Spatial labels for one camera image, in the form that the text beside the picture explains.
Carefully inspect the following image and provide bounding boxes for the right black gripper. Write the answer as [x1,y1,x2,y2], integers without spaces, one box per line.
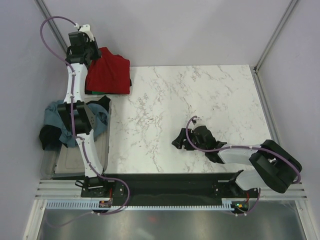
[171,128,207,153]

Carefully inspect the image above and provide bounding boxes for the dark red t shirt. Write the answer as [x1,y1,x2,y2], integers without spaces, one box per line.
[85,47,131,95]

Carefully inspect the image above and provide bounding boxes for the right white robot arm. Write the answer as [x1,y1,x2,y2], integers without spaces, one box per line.
[171,125,303,197]

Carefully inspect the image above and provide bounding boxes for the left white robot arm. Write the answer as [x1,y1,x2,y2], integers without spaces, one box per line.
[57,30,110,198]

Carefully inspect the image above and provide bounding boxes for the folded black t shirt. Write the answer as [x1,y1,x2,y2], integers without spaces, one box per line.
[85,66,132,95]

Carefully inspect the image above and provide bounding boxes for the folded green t shirt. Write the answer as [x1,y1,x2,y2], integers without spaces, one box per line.
[91,91,105,95]

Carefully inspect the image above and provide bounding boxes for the grey blue t shirt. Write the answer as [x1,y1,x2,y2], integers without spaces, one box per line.
[44,99,111,148]

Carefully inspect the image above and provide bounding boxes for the black t shirt in bin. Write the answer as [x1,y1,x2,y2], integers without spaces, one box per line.
[37,96,112,151]

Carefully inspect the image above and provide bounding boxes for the grey plastic bin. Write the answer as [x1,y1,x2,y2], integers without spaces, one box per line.
[39,96,111,178]

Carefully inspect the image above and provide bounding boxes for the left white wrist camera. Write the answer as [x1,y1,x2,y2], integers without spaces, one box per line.
[74,23,95,42]

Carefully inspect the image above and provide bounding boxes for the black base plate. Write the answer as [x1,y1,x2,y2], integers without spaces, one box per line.
[75,173,258,208]

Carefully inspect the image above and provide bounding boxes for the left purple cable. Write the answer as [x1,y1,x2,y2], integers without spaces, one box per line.
[40,15,132,228]

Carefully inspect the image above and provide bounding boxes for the purple cable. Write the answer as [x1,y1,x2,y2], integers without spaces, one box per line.
[186,115,302,218]
[40,15,132,228]

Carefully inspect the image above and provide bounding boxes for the left aluminium frame post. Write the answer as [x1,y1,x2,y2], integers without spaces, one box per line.
[34,0,75,66]

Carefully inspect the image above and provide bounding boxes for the aluminium frame post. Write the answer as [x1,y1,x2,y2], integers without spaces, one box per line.
[34,0,75,66]
[252,0,301,73]

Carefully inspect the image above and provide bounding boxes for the white slotted cable duct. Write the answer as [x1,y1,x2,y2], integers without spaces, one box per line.
[45,198,234,211]

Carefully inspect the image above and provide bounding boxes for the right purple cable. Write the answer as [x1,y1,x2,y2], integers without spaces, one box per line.
[186,115,302,218]

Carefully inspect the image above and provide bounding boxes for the right aluminium frame post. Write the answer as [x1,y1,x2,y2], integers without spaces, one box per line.
[252,0,301,73]

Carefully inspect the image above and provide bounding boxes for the aluminium rail front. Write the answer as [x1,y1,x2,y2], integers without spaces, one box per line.
[35,179,307,201]

